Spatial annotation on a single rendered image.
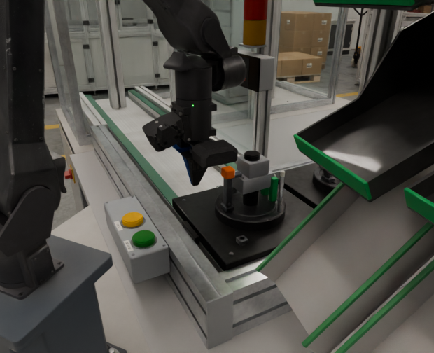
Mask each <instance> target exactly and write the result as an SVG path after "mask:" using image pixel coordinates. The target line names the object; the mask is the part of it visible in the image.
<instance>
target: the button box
mask: <svg viewBox="0 0 434 353"><path fill-rule="evenodd" d="M104 209H105V214H106V222H107V226H108V228H109V230H110V232H111V234H112V236H113V239H114V241H115V243H116V246H117V248H118V250H119V252H120V255H121V256H122V259H123V261H124V263H125V265H126V268H127V270H128V272H129V275H130V277H131V278H132V281H133V283H134V284H137V283H139V282H143V281H145V280H147V279H151V278H154V277H157V276H160V275H163V274H166V273H168V272H170V261H169V247H168V245H167V243H166V242H165V240H164V239H163V237H162V236H161V234H160V233H159V231H158V230H157V228H156V227H155V225H154V224H153V222H152V221H151V219H150V217H149V216H148V215H147V213H146V211H145V210H144V208H143V207H142V206H141V204H140V202H139V201H138V200H137V197H136V196H135V195H133V196H130V197H126V198H121V199H118V200H112V201H109V202H105V203H104ZM130 212H138V213H140V214H142V215H143V223H142V224H140V225H139V226H135V227H127V226H124V225H123V221H122V217H123V216H124V215H126V214H127V213H130ZM140 230H149V231H151V232H153V233H154V234H155V241H154V243H153V244H152V245H150V246H148V247H136V246H135V245H134V244H133V242H132V236H133V235H134V234H135V233H136V232H138V231H140Z"/></svg>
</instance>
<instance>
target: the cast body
mask: <svg viewBox="0 0 434 353"><path fill-rule="evenodd" d="M269 168H270V160H269V159H267V158H266V157H264V156H263V155H261V154H260V153H259V152H258V151H246V152H245V153H244V155H241V156H238V157H237V171H239V172H240V173H242V176H241V177H237V178H234V179H232V186H233V187H234V188H236V189H237V190H238V191H239V192H240V193H241V194H242V195H244V194H247V193H252V192H254V191H259V190H262V189H265V188H269V187H270V186H271V177H274V172H273V171H270V172H269ZM237 171H236V172H237Z"/></svg>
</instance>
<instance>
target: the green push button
mask: <svg viewBox="0 0 434 353"><path fill-rule="evenodd" d="M154 241H155V234H154V233H153V232H151V231H149V230H140V231H138V232H136V233H135V234H134V235H133V236H132V242H133V244H134V245H135V246H136V247H148V246H150V245H152V244H153V243H154Z"/></svg>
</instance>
